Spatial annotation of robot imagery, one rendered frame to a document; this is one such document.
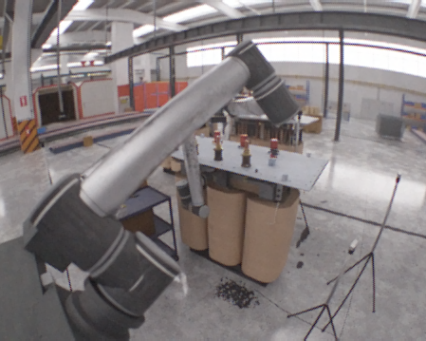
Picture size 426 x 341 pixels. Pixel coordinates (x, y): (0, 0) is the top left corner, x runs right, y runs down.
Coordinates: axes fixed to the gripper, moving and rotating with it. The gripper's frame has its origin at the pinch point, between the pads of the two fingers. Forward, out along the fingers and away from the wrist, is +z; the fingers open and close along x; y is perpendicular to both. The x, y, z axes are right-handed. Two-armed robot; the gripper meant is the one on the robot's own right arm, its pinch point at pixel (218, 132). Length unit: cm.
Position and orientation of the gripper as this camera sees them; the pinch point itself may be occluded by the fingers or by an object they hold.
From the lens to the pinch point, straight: 185.6
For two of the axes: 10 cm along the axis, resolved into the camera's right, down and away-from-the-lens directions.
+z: 0.1, 9.3, 3.6
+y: -3.0, -3.4, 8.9
